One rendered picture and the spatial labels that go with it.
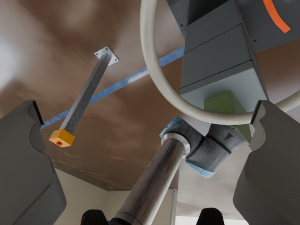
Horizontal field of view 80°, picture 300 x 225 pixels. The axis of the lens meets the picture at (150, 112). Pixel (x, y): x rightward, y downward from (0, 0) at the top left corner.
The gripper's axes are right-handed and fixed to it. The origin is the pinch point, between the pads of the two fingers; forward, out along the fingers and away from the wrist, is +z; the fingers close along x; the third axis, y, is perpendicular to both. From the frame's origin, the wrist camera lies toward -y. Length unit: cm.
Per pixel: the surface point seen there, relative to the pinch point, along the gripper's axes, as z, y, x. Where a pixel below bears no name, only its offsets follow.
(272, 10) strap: 143, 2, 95
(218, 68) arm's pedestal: 84, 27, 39
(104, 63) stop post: 175, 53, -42
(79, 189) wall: 376, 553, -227
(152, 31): 28.6, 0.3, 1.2
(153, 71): 28.3, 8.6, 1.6
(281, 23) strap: 143, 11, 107
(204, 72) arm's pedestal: 88, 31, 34
